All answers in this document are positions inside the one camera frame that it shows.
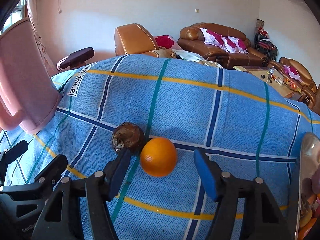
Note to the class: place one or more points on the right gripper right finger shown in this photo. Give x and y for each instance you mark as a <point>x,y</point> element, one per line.
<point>262,217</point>

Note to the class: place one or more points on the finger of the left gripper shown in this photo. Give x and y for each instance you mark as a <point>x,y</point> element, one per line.
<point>43,182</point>
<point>9,156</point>

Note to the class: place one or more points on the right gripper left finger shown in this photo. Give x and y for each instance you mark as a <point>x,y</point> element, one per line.
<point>61,215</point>

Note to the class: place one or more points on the pink pomegranate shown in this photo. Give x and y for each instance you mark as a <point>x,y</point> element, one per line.
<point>316,181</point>

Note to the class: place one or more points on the wrinkled brown passion fruit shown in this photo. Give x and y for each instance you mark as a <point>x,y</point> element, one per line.
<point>128,135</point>

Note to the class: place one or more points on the small orange back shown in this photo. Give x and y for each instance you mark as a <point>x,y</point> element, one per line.
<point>158,157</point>

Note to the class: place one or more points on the large rough tangerine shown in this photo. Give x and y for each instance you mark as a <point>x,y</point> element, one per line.
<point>305,230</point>

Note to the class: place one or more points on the stainless steel bowl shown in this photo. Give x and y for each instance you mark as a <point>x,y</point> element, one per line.
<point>306,166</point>

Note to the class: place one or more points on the pink electric kettle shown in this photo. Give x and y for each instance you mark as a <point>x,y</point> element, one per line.
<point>28,96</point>

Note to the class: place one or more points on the dark maroon stool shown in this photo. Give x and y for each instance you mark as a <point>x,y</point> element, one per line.
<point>76,59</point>

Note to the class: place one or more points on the wooden coffee table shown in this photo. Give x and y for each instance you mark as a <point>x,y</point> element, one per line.
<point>273,78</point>

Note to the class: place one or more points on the brown leather armchair far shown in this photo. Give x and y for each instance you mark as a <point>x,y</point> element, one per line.
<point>307,87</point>

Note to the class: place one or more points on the brown leather armchair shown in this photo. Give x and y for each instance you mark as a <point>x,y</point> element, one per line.
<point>135,39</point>
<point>307,87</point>

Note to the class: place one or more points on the floral cushion on far armchair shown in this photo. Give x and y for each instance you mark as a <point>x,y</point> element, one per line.
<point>292,72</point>

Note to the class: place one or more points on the pink curtain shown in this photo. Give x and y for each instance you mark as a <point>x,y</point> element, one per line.
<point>32,14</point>

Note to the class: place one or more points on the floral cushion right on sofa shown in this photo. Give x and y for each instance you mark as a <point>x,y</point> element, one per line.
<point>234,45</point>

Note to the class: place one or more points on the floral cushion on sofa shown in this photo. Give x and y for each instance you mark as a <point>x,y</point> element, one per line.
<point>212,38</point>
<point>234,45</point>

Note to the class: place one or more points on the stacked dark chairs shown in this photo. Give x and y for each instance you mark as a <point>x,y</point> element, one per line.
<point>263,44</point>

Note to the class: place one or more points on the brown leather three-seat sofa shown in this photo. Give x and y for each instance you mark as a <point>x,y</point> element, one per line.
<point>192,39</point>

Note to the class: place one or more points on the brown leather armchair near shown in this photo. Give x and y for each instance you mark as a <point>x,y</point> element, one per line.
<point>135,39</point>

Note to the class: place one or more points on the floral cushion left on sofa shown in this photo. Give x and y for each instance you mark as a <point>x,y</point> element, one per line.
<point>212,38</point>

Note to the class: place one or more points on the red floral cushion near armchair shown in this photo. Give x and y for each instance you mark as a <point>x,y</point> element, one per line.
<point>167,42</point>

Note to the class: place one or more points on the window with wooden frame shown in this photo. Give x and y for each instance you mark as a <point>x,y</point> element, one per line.
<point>19,12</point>

